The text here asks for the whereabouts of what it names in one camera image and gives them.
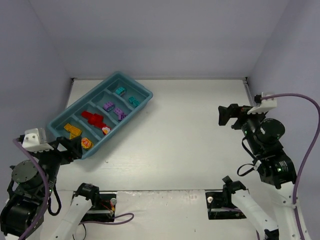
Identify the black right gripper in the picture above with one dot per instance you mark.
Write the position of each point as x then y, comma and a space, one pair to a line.
236, 116

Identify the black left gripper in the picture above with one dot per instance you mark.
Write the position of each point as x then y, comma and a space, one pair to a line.
61, 152

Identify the yellow black striped lego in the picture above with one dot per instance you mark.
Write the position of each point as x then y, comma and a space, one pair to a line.
72, 136

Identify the small orange lego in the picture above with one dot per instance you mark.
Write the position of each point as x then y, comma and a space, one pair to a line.
86, 143

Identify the teal yellow lego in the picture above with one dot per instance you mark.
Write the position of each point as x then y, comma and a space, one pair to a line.
75, 131

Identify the red boat-shaped lego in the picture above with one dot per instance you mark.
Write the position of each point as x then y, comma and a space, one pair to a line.
87, 115

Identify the red long lego brick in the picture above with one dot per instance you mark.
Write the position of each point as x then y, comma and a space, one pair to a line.
100, 125

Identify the red white lego brick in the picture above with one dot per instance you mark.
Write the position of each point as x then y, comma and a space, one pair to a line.
105, 130

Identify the purple oval paw lego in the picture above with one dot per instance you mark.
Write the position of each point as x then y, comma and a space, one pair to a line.
108, 106

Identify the purple rectangular lego brick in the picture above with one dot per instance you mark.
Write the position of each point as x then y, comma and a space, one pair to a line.
118, 111

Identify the teal rounded lego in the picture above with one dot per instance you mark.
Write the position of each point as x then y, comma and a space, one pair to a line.
120, 91

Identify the small teal cube lego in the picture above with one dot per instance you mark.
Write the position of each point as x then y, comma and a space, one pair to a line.
131, 99

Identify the red L-shaped lego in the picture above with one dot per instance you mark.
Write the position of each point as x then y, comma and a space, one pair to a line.
96, 119

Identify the purple orange flower lego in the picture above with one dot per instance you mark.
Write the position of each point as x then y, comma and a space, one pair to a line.
121, 117

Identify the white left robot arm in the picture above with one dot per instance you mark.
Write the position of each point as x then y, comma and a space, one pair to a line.
32, 189

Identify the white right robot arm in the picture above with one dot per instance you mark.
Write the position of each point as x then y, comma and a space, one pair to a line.
276, 172

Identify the orange square lego in tray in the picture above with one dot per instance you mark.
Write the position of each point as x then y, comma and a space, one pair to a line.
68, 127

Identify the teal divided plastic tray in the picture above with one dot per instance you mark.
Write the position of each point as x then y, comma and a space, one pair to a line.
93, 102

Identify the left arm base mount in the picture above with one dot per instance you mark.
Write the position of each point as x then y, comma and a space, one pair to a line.
102, 209

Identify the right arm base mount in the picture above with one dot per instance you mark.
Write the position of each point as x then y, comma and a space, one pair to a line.
219, 202

